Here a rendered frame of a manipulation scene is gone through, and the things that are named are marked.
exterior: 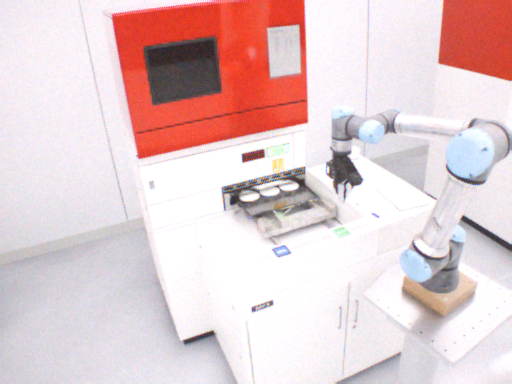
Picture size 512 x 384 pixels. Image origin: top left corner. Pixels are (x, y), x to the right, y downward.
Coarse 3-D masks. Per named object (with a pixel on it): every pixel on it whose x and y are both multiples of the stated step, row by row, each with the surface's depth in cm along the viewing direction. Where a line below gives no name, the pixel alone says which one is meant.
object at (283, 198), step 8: (280, 192) 205; (288, 192) 205; (296, 192) 204; (304, 192) 204; (240, 200) 201; (256, 200) 200; (264, 200) 199; (272, 200) 199; (280, 200) 198; (288, 200) 198; (296, 200) 197; (248, 208) 194; (256, 208) 193; (264, 208) 193; (272, 208) 192
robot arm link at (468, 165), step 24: (456, 144) 100; (480, 144) 96; (504, 144) 100; (456, 168) 102; (480, 168) 97; (456, 192) 107; (432, 216) 117; (456, 216) 112; (432, 240) 119; (408, 264) 126; (432, 264) 122
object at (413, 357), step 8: (408, 344) 156; (416, 344) 152; (408, 352) 157; (416, 352) 153; (424, 352) 151; (400, 360) 166; (408, 360) 158; (416, 360) 155; (424, 360) 153; (432, 360) 153; (400, 368) 166; (408, 368) 160; (416, 368) 157; (424, 368) 156; (432, 368) 156; (400, 376) 167; (408, 376) 162; (416, 376) 159; (424, 376) 158; (432, 376) 160
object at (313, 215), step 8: (312, 208) 193; (320, 208) 193; (288, 216) 189; (296, 216) 188; (304, 216) 188; (312, 216) 187; (320, 216) 187; (328, 216) 189; (296, 224) 183; (304, 224) 185; (264, 232) 178; (272, 232) 180; (280, 232) 181
